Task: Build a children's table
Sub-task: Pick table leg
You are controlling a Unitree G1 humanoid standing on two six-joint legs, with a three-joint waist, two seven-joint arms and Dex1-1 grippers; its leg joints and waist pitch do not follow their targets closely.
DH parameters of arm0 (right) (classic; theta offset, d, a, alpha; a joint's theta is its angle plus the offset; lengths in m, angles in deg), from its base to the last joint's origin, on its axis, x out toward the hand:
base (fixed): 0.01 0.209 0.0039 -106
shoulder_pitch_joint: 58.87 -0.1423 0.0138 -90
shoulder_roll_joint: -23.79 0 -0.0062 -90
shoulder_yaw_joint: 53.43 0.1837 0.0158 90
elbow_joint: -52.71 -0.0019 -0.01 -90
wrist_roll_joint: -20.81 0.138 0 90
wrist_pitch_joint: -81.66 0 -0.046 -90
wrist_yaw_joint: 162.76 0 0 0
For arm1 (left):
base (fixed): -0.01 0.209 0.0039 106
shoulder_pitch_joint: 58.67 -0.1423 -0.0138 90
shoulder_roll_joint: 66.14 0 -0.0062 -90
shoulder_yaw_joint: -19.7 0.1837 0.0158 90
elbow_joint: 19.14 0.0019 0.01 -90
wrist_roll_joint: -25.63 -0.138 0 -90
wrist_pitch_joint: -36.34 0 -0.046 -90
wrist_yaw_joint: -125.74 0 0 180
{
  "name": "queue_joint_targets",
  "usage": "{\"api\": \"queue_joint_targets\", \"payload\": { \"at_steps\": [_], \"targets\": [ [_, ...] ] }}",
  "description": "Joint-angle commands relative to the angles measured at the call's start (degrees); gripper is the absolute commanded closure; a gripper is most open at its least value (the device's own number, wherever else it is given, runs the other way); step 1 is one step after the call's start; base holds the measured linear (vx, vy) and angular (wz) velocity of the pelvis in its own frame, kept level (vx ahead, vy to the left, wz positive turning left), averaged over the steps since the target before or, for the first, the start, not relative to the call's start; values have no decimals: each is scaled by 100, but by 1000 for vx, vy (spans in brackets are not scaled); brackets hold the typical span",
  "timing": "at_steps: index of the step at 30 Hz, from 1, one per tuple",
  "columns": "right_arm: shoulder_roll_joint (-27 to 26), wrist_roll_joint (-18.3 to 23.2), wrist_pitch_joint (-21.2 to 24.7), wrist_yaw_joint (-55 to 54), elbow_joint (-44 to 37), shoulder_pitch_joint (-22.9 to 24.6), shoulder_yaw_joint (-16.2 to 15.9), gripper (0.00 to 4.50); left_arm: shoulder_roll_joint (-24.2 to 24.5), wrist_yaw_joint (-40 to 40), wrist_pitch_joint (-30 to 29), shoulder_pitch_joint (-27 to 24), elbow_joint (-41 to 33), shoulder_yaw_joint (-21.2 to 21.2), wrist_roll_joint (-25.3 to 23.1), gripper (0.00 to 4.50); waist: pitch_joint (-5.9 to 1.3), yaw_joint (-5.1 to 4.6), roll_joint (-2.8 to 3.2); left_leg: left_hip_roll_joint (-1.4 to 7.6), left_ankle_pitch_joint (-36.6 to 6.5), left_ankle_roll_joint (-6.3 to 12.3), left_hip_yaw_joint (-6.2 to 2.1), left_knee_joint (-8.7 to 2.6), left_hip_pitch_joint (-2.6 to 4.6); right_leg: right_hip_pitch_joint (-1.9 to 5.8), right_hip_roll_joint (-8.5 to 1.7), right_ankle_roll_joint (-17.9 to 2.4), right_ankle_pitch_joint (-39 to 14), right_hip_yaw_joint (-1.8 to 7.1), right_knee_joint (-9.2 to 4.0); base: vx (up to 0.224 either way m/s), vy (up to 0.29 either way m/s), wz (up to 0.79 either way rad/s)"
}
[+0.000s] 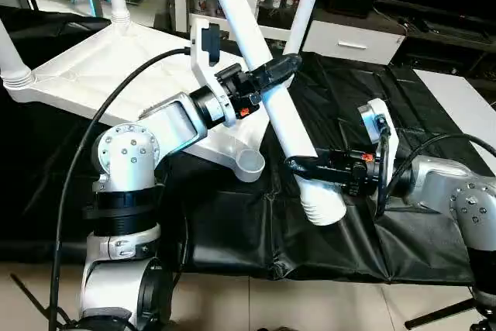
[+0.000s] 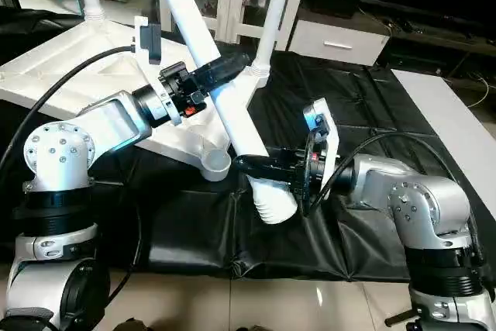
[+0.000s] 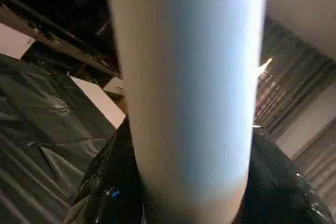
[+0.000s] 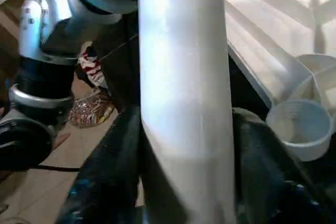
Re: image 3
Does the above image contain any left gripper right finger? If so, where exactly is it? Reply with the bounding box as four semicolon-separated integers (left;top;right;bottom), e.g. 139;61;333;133
239;127;336;224

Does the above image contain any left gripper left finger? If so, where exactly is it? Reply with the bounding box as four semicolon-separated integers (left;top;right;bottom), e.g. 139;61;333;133
64;116;145;224

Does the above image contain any white plastic table leg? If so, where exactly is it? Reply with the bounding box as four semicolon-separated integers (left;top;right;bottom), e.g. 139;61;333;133
105;0;269;224

